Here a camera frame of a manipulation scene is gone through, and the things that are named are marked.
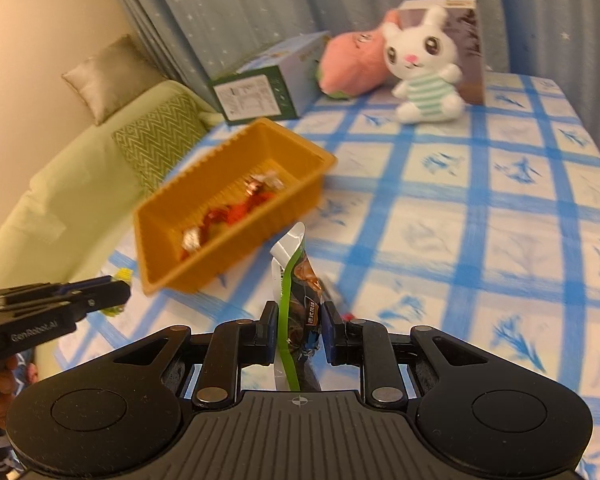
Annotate green white cardboard box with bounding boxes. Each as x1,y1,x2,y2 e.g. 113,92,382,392
209,32,330,126

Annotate white brown paper box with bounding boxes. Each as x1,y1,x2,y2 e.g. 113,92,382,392
399,0,486,105

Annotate green long snack packet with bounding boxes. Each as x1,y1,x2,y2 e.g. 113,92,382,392
271,222,325,392

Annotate white bunny plush toy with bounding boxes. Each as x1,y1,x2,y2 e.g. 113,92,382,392
381,6,466,125

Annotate pink peach plush toy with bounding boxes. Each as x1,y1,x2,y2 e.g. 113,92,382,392
316,9,400,100

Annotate red white candy packet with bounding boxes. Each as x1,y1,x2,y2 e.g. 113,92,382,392
180,226,202,261

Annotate person's left hand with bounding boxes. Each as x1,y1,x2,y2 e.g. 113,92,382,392
0,351,38,430

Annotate orange plastic tray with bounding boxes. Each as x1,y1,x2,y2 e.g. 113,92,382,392
134,118,337,295

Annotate large red snack packet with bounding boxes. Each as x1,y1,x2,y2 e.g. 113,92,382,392
201,192,275,228

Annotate blue checkered tablecloth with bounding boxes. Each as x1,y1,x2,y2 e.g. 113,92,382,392
51,71,600,480

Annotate green sofa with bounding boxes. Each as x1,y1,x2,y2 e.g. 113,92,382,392
0,80,223,289

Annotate green zigzag pillow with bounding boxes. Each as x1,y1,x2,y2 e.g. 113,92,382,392
112,94,208,194

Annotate beige satin pillow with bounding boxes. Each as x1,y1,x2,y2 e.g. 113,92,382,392
61,35,166,125

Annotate brown red candy wrapper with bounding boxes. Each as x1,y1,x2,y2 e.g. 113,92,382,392
245,170,285,196

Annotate green candy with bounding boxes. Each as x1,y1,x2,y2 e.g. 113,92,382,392
100,268,133,318

